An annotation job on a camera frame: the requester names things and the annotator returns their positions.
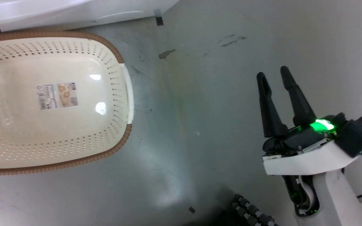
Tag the black tape strip marker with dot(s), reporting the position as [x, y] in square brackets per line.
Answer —
[159, 19]

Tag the printed label sticker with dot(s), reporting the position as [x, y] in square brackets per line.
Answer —
[57, 95]

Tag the small black tape piece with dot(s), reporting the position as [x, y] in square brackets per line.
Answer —
[192, 210]

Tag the white washing machine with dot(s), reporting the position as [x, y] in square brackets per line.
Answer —
[58, 11]

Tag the cream perforated laundry basket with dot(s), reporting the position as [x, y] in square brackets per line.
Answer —
[17, 131]

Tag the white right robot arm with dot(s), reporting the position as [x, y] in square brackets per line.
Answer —
[335, 197]

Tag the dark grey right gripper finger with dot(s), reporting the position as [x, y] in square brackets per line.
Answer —
[297, 97]
[269, 110]

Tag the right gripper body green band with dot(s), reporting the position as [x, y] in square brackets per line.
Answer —
[300, 153]

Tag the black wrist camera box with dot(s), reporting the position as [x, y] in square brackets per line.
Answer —
[357, 135]

